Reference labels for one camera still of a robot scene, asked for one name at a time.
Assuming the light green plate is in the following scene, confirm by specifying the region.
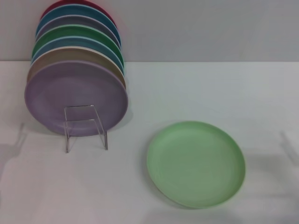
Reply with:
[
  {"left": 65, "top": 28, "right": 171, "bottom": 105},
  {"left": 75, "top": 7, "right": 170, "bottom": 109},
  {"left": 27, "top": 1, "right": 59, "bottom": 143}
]
[{"left": 146, "top": 120, "right": 246, "bottom": 209}]

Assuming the lilac purple plate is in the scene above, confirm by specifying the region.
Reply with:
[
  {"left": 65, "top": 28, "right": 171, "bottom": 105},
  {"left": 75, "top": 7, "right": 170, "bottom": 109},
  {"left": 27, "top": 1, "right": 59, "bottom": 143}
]
[{"left": 24, "top": 59, "right": 129, "bottom": 137}]

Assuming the beige plate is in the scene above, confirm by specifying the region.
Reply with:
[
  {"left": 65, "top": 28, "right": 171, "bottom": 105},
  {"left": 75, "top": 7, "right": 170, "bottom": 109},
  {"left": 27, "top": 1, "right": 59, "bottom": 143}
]
[{"left": 26, "top": 45, "right": 127, "bottom": 90}]

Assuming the blue plate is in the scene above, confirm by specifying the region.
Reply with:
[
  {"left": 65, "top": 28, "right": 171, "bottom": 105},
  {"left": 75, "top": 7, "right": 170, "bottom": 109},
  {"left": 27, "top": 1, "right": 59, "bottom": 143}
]
[{"left": 30, "top": 35, "right": 126, "bottom": 70}]

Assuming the dark green plate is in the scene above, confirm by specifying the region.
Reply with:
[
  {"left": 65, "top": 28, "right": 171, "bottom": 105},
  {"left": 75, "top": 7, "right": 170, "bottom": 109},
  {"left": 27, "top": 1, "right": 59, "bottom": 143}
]
[{"left": 31, "top": 24, "right": 125, "bottom": 64}]

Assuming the red plate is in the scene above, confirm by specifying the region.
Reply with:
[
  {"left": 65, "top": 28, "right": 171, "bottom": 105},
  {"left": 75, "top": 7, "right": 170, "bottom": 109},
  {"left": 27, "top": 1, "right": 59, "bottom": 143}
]
[{"left": 40, "top": 0, "right": 117, "bottom": 28}]

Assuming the grey lavender plate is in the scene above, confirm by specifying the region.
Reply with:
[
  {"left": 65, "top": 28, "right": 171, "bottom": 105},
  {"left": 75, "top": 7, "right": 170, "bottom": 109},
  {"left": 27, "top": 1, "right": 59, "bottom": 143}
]
[{"left": 35, "top": 14, "right": 121, "bottom": 51}]

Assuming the teal plate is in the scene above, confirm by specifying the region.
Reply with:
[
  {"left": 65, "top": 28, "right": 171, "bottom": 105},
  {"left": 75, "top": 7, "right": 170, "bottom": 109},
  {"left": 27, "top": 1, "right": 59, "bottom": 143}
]
[{"left": 36, "top": 3, "right": 122, "bottom": 49}]

